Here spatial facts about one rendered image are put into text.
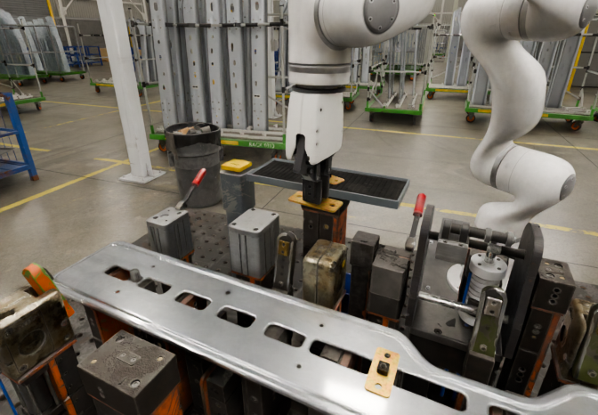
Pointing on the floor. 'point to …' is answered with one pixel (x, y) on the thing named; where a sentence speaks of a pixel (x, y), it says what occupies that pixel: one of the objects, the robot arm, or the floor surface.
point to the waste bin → (196, 160)
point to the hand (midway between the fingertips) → (316, 187)
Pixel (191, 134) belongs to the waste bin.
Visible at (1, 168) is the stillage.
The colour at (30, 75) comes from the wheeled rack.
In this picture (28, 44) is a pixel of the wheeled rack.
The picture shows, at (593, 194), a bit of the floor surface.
